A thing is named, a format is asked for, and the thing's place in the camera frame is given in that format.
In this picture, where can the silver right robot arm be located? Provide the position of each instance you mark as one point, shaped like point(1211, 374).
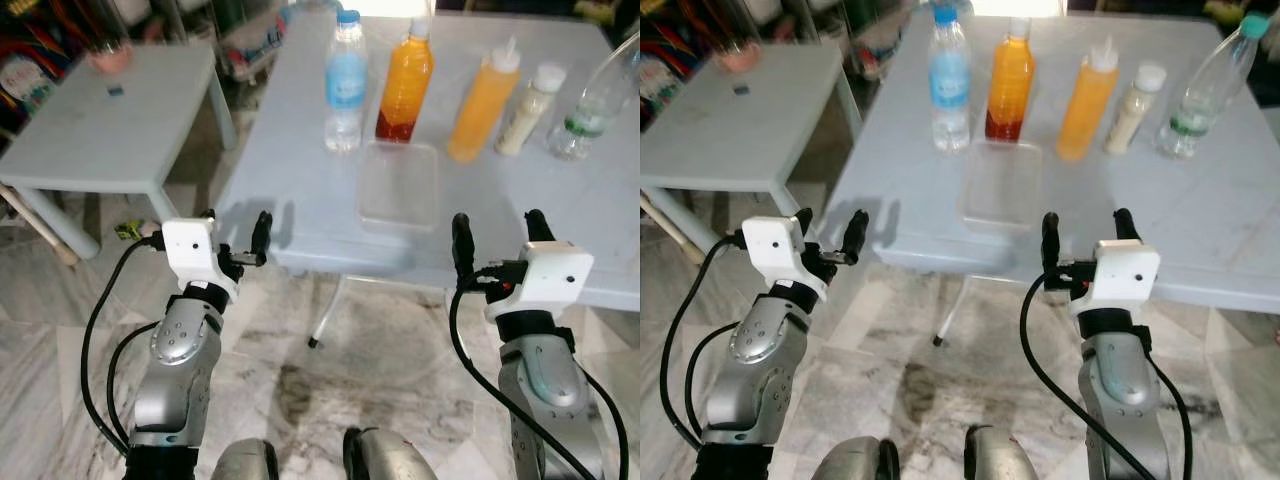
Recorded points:
point(1120, 390)
point(545, 390)

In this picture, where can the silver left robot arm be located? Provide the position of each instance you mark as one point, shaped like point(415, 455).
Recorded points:
point(180, 370)
point(755, 370)

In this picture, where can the large pale blue plastic table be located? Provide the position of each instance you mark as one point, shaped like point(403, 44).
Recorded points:
point(1180, 210)
point(500, 210)

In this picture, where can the clear plastic food container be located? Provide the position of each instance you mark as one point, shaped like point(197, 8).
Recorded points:
point(1000, 186)
point(400, 188)

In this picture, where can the small green yellow object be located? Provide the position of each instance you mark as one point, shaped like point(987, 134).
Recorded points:
point(128, 231)

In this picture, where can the small pale blue plastic table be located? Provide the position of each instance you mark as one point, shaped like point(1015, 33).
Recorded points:
point(740, 135)
point(110, 135)

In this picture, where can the cream sauce bottle white cap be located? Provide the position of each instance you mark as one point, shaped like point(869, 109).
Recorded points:
point(1133, 110)
point(528, 112)

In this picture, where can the clear bottle with green label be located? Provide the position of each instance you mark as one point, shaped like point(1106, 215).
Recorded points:
point(1200, 105)
point(585, 118)

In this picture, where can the orange squeeze sauce bottle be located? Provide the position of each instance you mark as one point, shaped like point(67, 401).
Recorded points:
point(482, 110)
point(1088, 110)

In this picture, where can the orange juice bottle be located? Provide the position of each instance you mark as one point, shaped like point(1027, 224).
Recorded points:
point(1010, 85)
point(405, 85)

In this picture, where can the water bottle with blue label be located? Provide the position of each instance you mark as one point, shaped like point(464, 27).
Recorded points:
point(950, 85)
point(346, 85)

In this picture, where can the robot right leg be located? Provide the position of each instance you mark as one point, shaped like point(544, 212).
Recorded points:
point(1000, 455)
point(385, 455)

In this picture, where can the colourful printed bag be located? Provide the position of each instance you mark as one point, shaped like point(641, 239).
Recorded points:
point(665, 65)
point(25, 70)

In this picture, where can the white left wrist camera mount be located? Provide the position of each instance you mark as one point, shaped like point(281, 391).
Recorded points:
point(772, 248)
point(190, 250)

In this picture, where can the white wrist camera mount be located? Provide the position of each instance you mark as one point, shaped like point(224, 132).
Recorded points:
point(190, 250)
point(772, 248)
point(1125, 275)
point(550, 278)

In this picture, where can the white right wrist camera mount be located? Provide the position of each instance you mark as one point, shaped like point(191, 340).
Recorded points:
point(1125, 275)
point(550, 278)

